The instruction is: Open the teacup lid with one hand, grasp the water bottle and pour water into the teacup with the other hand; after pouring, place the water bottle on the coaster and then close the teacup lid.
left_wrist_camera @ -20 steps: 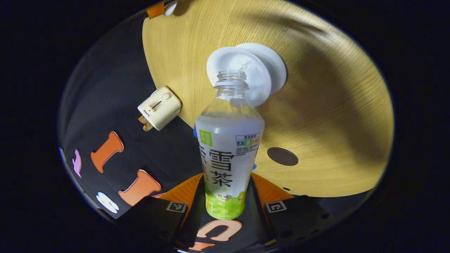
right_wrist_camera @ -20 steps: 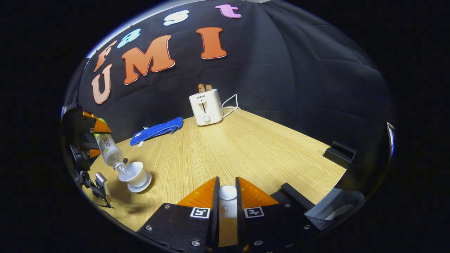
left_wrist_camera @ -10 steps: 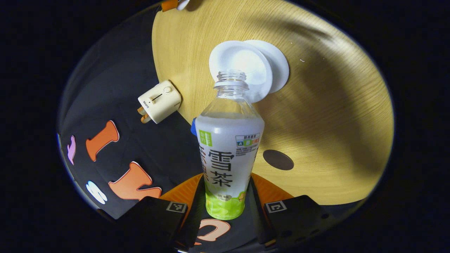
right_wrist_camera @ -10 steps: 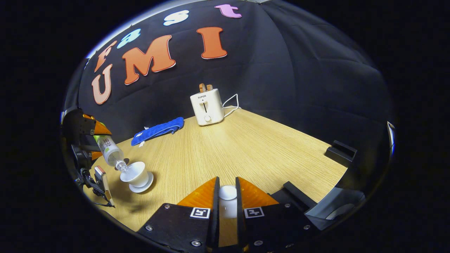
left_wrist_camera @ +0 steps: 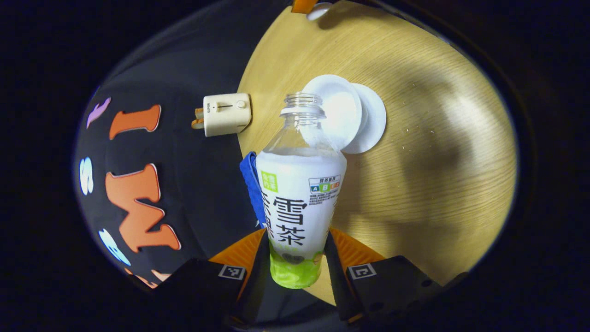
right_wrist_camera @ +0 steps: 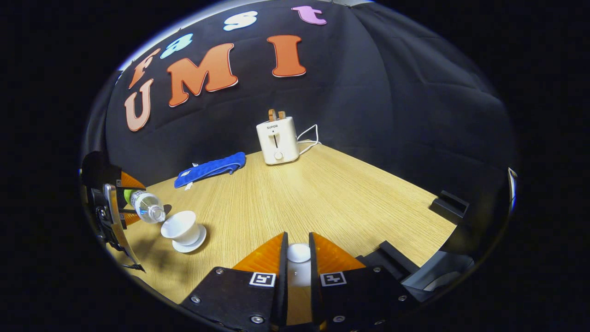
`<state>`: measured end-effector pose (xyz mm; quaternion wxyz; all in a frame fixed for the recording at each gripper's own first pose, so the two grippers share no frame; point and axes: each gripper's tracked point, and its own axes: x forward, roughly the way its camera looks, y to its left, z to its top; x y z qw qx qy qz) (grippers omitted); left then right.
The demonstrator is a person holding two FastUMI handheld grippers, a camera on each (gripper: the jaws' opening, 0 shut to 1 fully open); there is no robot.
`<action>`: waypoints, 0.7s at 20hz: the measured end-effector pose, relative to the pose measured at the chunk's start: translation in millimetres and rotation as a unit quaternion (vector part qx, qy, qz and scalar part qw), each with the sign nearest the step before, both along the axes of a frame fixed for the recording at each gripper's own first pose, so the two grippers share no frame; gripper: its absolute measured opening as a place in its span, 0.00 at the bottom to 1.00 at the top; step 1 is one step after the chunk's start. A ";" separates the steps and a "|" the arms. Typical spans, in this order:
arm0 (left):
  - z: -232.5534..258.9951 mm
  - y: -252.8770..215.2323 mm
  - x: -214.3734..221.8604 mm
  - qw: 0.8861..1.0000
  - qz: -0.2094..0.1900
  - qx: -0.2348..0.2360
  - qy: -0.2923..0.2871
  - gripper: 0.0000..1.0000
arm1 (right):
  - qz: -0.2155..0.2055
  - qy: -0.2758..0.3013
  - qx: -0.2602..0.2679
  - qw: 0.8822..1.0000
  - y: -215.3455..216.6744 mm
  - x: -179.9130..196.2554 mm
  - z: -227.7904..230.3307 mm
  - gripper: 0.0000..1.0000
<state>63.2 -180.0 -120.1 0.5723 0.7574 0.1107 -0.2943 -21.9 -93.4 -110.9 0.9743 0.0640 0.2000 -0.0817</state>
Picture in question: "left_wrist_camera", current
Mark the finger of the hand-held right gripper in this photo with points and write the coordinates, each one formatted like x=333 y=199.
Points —
x=302 y=5

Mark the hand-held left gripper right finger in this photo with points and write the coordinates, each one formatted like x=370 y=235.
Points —
x=339 y=281

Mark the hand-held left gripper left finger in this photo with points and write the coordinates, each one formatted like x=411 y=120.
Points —
x=251 y=281

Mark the clear water bottle white label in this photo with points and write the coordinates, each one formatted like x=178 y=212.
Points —
x=299 y=193

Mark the white teacup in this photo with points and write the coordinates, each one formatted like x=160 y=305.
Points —
x=341 y=110

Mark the blue towel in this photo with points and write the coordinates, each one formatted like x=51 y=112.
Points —
x=251 y=184

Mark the black backdrop cloth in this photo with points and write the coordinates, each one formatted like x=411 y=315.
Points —
x=198 y=184

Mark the cream toaster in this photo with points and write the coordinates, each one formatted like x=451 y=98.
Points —
x=228 y=115

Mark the white saucer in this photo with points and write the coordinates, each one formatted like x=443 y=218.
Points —
x=375 y=120

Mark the toast slice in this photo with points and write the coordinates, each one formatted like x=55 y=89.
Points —
x=198 y=119

